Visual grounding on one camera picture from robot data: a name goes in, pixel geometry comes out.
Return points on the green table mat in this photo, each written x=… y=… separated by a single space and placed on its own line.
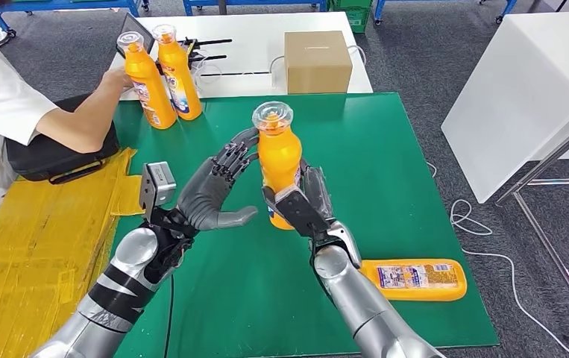
x=388 y=173

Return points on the orange detergent bottle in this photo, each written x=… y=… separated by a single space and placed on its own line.
x=180 y=69
x=151 y=84
x=422 y=291
x=279 y=158

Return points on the black tablet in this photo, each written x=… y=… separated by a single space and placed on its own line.
x=138 y=27

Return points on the metal table frame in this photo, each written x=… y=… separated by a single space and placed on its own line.
x=551 y=155

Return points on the green plastic crate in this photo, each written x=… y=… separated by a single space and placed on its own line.
x=351 y=16

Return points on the black remote controller with antennas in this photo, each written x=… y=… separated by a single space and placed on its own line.
x=210 y=43

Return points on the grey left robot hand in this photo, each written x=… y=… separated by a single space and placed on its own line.
x=205 y=197

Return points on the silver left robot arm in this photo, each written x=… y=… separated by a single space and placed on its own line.
x=116 y=286

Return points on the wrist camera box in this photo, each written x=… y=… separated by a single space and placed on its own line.
x=160 y=183
x=301 y=212

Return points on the person's hand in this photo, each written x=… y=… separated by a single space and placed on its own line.
x=116 y=79

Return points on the brown cardboard box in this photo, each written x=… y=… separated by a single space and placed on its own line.
x=317 y=63

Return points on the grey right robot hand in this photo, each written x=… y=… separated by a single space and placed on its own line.
x=318 y=190

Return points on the black zip case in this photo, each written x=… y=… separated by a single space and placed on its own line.
x=47 y=160

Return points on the white desk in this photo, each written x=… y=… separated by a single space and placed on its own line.
x=254 y=32

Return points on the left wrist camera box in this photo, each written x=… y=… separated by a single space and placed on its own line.
x=160 y=183

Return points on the white side table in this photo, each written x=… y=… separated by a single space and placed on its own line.
x=521 y=99

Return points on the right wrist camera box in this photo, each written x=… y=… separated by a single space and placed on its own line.
x=301 y=212

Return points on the blue metal cart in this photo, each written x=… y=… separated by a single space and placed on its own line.
x=66 y=6
x=376 y=10
x=264 y=3

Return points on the person's forearm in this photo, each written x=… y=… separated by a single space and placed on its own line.
x=84 y=121

